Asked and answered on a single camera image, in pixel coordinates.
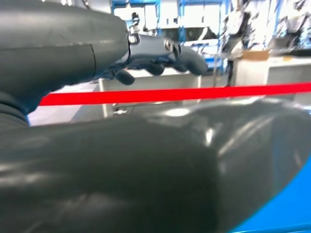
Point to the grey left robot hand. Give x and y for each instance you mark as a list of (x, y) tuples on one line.
[(121, 177)]

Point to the blue metal shelf rack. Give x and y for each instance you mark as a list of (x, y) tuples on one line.
[(291, 209)]

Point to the red barrier belt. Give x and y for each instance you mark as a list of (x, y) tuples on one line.
[(170, 95)]

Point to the cardboard box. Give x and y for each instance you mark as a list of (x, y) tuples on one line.
[(255, 55)]

